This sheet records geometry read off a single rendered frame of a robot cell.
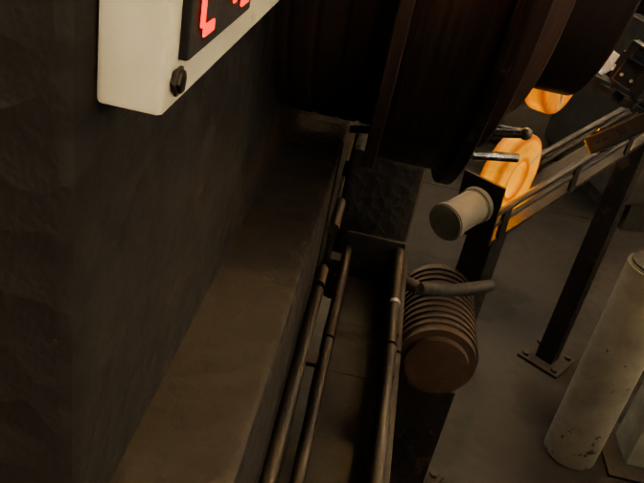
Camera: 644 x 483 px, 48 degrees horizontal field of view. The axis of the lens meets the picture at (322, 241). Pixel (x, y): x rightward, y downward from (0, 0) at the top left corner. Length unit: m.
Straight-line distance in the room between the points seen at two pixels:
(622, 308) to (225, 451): 1.26
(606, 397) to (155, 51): 1.51
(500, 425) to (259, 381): 1.43
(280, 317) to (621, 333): 1.18
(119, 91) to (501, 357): 1.85
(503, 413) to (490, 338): 0.30
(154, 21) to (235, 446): 0.23
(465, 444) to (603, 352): 0.38
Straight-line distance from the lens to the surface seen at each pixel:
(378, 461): 0.62
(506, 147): 1.16
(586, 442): 1.74
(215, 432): 0.37
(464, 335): 1.11
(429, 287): 1.05
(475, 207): 1.11
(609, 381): 1.64
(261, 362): 0.42
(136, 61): 0.21
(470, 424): 1.78
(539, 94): 1.10
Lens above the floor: 1.14
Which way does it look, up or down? 30 degrees down
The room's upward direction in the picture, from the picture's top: 12 degrees clockwise
